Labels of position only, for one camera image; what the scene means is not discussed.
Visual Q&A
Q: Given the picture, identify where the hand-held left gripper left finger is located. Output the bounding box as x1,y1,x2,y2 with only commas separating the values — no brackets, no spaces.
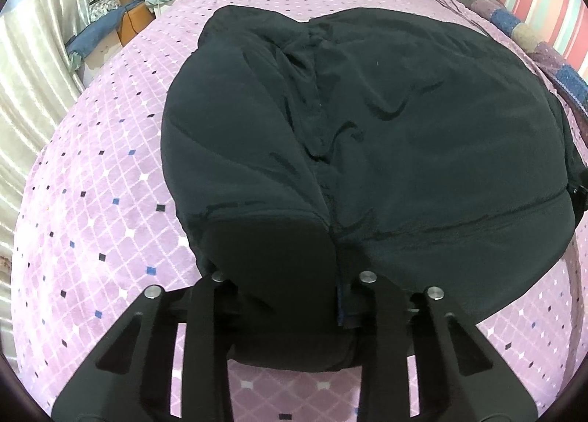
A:
51,270,233,422

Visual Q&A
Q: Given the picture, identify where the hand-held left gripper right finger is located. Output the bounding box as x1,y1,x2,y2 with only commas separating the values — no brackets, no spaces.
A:
337,270,538,422

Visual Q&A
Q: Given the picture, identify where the black jacket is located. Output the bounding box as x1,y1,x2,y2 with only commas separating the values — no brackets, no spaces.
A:
160,6,588,372

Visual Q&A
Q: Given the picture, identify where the purple diamond-pattern bed blanket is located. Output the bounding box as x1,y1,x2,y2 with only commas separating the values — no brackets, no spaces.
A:
11,0,588,422

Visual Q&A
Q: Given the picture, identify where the silver satin curtain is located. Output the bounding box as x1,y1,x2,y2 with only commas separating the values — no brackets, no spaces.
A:
0,0,120,267

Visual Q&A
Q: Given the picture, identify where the wooden cabinet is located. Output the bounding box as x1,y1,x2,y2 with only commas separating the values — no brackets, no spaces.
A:
118,1,154,47

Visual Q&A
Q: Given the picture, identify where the blue cloth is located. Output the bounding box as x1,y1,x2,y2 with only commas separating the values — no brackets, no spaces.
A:
67,4,127,57

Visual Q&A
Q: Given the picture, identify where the patchwork quilt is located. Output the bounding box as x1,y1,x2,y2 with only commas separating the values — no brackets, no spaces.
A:
423,0,588,106

